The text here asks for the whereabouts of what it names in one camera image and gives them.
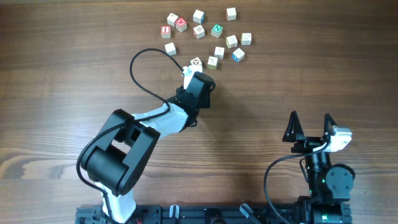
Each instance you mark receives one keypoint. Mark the white red sided block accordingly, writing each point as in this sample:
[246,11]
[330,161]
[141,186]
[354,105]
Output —
[170,49]

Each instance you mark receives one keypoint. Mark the far white number block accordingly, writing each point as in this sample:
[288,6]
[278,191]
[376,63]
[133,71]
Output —
[231,14]

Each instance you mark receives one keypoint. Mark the plain white corner block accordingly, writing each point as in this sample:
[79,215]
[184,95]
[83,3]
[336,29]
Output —
[171,19]

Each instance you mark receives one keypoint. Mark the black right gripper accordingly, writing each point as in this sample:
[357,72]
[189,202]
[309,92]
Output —
[307,142]

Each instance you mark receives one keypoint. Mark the shell picture white block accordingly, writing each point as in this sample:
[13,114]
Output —
[199,31]

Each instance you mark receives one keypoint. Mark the blue sided white block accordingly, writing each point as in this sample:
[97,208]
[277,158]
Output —
[198,16]

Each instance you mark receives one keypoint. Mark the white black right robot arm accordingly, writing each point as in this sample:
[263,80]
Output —
[329,184]

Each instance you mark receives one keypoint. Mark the soccer ball picture block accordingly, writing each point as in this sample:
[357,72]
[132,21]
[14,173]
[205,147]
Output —
[196,61]

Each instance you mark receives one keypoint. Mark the red letter I block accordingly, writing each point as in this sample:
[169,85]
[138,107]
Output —
[165,32]

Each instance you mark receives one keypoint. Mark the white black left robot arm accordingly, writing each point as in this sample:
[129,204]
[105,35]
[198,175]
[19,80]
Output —
[115,159]

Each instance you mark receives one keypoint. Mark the violin picture white block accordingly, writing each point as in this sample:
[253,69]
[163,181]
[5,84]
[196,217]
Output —
[212,62]

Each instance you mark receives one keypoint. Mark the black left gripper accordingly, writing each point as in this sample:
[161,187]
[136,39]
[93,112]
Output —
[180,93]

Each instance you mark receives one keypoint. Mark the green letter N block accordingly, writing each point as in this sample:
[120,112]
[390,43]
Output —
[217,30]

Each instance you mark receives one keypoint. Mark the yarn ball white block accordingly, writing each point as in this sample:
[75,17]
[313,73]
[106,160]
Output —
[246,39]

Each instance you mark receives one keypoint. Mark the blue letter X block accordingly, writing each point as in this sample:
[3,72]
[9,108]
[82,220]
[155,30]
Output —
[238,55]

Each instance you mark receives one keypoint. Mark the red letter M block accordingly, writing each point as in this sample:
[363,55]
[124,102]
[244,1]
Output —
[180,24]

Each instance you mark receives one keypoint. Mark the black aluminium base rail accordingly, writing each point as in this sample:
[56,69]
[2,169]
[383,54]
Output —
[214,214]

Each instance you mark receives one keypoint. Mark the letter K white block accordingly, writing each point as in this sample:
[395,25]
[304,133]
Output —
[231,41]

